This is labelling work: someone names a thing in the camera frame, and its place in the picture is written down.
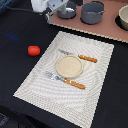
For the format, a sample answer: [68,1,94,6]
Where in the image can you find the knife with wooden handle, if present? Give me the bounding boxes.
[58,49,98,63]

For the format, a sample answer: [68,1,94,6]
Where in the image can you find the beige bowl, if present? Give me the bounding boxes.
[119,5,128,30]

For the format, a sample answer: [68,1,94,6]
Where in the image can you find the grey frying pan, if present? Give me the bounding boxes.
[57,1,77,19]

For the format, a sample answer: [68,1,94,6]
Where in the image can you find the fork with wooden handle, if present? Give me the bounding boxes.
[44,72,86,89]

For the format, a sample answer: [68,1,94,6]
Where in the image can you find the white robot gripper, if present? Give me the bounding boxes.
[31,0,68,24]

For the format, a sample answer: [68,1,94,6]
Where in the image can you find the grey pot with handles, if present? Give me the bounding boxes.
[81,1,104,25]

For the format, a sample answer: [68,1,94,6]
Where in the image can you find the woven beige placemat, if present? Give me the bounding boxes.
[13,30,115,128]

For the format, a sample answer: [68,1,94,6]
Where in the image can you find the red sausage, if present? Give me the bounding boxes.
[28,46,40,56]

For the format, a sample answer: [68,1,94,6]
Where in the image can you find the brown stove board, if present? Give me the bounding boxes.
[51,0,128,43]

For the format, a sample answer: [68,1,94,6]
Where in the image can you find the round beige plate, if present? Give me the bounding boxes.
[56,55,83,78]

